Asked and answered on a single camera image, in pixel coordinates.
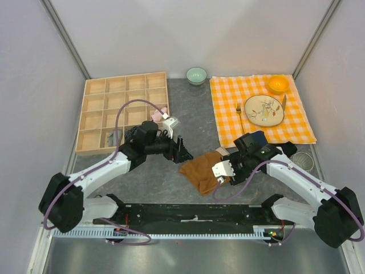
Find gold fork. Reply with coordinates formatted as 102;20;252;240
235;102;245;135

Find gold knife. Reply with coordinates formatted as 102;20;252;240
281;95;287;112

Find black cloth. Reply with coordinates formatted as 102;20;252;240
280;142;298;158

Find orange bowl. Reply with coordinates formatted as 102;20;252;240
267;75;290;95

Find right aluminium corner post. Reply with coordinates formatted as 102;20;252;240
292;0;343;80

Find striped dark rolled cloth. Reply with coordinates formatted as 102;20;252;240
124;126;138;142

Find left aluminium corner post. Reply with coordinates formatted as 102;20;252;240
40;0;91;80

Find teal ceramic bowl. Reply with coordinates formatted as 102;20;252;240
186;67;208;86

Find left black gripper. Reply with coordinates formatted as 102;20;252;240
145;129;193;164

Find aluminium corner post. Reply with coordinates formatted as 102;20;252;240
292;0;343;80
40;0;91;80

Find aluminium frame rail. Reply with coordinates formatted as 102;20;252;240
39;203;351;228

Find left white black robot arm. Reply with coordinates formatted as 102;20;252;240
38;117;193;233

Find beige decorated plate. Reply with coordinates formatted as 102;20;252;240
244;95;285;127

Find grey cable duct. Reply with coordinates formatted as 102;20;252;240
52;226;271;240

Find orange checkered tablecloth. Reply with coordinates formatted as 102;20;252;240
210;75;317;148

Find purple cable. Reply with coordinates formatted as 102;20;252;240
42;99;169;247
212;159;364;247

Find light grey rolled cloth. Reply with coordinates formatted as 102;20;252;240
107;130;121;147

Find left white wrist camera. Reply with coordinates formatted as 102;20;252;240
163;116;180;139

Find navy blue underwear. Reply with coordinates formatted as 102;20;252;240
251;131;268;147

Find wooden compartment tray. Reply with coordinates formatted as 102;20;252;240
75;72;169;156

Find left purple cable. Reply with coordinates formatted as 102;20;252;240
42;99;169;247

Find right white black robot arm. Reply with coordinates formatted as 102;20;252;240
222;131;364;248

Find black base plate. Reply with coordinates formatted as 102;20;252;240
110;203;293;235

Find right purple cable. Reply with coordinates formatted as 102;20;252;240
212;159;364;247

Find grey ribbed cup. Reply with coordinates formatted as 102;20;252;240
290;152;314;172

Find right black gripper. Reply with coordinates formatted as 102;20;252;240
220;151;253;187

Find brown underwear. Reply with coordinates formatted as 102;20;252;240
179;147;229;196

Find pink rolled cloth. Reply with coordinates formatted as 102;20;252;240
151;107;169;123

